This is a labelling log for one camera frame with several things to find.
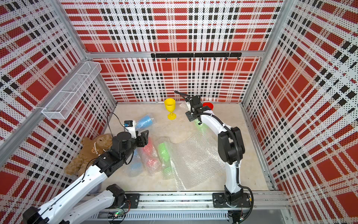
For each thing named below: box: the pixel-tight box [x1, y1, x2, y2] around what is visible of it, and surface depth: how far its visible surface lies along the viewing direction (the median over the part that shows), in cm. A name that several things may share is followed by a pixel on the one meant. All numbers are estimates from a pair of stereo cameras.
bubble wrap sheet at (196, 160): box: [166, 129, 227, 192], surface depth 88 cm
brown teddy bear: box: [64, 133, 113, 177], surface depth 86 cm
